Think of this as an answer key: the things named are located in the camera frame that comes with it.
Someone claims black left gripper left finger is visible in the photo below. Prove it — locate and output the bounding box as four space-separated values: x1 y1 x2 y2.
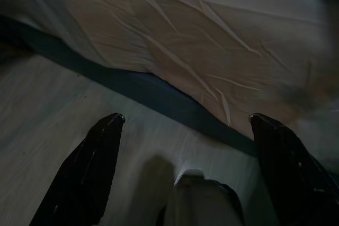
29 113 126 226

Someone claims dark blue bed base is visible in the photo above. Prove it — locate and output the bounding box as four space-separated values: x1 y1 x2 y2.
0 15 258 158

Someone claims white wrinkled bed sheet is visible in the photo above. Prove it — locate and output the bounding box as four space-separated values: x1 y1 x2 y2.
0 0 339 142

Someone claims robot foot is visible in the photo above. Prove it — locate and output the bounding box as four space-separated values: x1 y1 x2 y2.
172 169 246 226

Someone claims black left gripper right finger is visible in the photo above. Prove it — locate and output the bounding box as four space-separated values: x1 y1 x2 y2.
249 113 339 226

